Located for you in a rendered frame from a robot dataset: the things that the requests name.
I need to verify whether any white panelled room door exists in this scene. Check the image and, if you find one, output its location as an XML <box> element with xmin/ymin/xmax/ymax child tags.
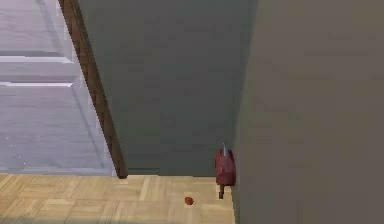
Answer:
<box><xmin>0</xmin><ymin>0</ymin><xmax>117</xmax><ymax>177</ymax></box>

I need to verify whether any brown wooden door frame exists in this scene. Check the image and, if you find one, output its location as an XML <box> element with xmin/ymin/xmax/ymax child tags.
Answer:
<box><xmin>57</xmin><ymin>0</ymin><xmax>129</xmax><ymax>180</ymax></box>

